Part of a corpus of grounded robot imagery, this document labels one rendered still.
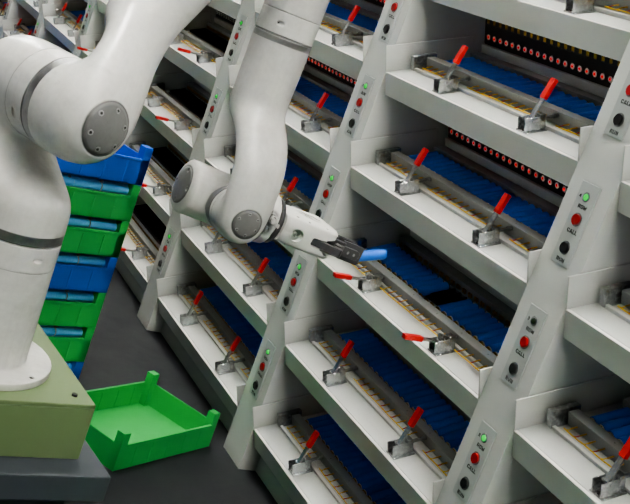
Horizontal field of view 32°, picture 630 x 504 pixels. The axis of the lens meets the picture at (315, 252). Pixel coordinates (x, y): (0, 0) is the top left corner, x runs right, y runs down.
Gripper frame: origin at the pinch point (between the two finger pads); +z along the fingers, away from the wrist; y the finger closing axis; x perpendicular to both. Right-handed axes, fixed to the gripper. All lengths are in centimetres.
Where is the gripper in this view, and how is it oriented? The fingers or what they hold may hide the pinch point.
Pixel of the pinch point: (346, 250)
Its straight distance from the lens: 181.7
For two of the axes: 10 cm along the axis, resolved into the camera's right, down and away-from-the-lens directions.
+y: -4.0, -3.5, 8.5
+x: -4.4, 8.8, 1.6
